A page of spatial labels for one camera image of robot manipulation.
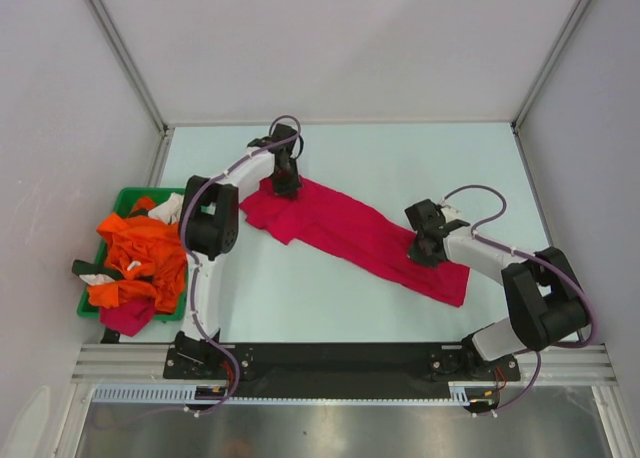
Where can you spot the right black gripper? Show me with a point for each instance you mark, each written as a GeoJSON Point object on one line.
{"type": "Point", "coordinates": [417, 257]}

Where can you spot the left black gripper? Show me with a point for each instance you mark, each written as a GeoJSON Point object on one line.
{"type": "Point", "coordinates": [289, 189]}

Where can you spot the magenta t shirt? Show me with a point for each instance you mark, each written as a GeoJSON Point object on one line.
{"type": "Point", "coordinates": [346, 228]}

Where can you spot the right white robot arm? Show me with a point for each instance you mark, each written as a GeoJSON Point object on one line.
{"type": "Point", "coordinates": [544, 300]}

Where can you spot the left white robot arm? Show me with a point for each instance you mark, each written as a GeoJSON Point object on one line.
{"type": "Point", "coordinates": [209, 228]}

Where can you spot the cream t shirt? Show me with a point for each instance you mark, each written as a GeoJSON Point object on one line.
{"type": "Point", "coordinates": [168, 212]}

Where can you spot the orange t shirt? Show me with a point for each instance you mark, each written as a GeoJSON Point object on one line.
{"type": "Point", "coordinates": [149, 255]}

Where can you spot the black white garment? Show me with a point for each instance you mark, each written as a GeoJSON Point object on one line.
{"type": "Point", "coordinates": [94, 274]}

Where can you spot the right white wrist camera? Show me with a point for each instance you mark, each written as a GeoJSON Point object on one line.
{"type": "Point", "coordinates": [449, 213]}

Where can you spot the white slotted cable duct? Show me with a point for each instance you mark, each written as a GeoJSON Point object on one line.
{"type": "Point", "coordinates": [206, 395]}

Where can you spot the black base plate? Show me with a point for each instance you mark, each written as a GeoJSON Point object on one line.
{"type": "Point", "coordinates": [339, 371]}

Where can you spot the aluminium frame rail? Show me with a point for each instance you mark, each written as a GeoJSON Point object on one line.
{"type": "Point", "coordinates": [144, 364]}

